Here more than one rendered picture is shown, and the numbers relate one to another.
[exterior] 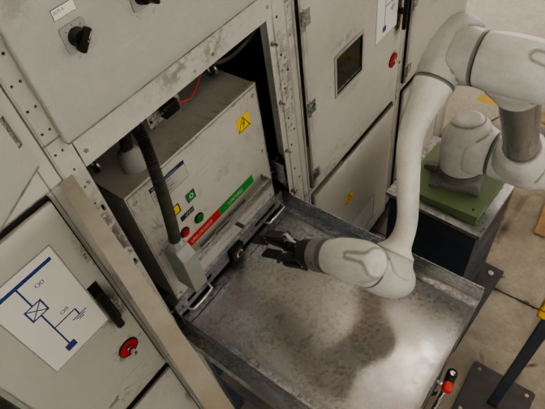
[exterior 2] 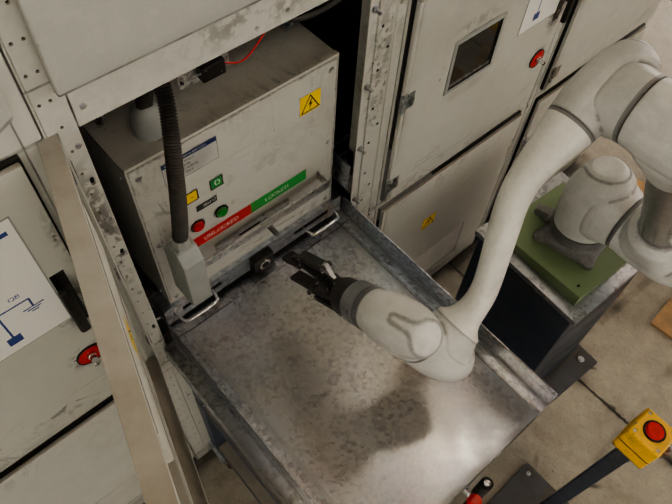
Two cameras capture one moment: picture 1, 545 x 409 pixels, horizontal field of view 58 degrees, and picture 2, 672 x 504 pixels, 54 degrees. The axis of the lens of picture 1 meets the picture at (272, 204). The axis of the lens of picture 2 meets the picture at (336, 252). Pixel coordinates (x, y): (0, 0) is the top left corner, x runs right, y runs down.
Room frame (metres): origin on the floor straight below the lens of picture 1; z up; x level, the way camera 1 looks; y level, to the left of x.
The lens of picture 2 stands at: (0.08, -0.04, 2.26)
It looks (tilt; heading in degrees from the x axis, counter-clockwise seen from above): 57 degrees down; 0
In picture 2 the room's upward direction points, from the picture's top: 5 degrees clockwise
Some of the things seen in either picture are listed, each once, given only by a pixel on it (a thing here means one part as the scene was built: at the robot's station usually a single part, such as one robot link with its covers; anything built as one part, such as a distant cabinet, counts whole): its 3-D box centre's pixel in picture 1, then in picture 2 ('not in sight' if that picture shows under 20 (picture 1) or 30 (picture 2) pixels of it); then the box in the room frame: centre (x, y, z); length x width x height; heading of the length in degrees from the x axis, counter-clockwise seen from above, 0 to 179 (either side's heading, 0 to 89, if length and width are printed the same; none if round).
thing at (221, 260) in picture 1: (228, 246); (252, 251); (0.96, 0.17, 0.89); 0.54 x 0.05 x 0.06; 135
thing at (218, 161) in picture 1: (216, 199); (250, 191); (0.95, 0.16, 1.15); 0.48 x 0.01 x 0.48; 135
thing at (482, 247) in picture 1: (440, 240); (528, 305); (1.18, -0.70, 0.36); 0.35 x 0.35 x 0.73; 42
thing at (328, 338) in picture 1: (331, 317); (358, 376); (0.69, -0.11, 0.82); 0.68 x 0.62 x 0.06; 45
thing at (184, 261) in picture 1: (184, 263); (187, 266); (0.76, 0.26, 1.14); 0.08 x 0.05 x 0.17; 45
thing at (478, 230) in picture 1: (454, 183); (566, 243); (1.18, -0.70, 0.74); 0.38 x 0.37 x 0.02; 132
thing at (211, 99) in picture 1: (154, 165); (182, 122); (1.13, 0.34, 1.15); 0.51 x 0.50 x 0.48; 45
